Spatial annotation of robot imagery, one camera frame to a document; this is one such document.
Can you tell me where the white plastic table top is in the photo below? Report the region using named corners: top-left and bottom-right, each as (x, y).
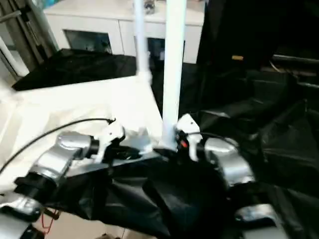
top-left (0, 72), bottom-right (169, 196)

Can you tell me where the white plastic table leg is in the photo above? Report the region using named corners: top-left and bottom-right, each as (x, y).
top-left (133, 0), bottom-right (153, 85)
top-left (159, 0), bottom-right (188, 151)

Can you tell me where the black plastic mat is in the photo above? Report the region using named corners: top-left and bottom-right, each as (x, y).
top-left (0, 49), bottom-right (319, 239)

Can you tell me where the white cabinet with glass doors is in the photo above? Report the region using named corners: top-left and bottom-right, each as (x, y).
top-left (42, 0), bottom-right (205, 64)

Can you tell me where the dark crumpled bundle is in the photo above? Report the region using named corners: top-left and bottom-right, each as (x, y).
top-left (144, 0), bottom-right (156, 13)

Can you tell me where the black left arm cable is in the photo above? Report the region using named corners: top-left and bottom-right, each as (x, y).
top-left (0, 118), bottom-right (116, 173)

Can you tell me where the red floor cable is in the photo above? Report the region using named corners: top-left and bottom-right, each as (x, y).
top-left (42, 211), bottom-right (56, 234)

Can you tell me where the black bench with silver rail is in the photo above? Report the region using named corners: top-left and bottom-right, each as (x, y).
top-left (272, 52), bottom-right (319, 81)

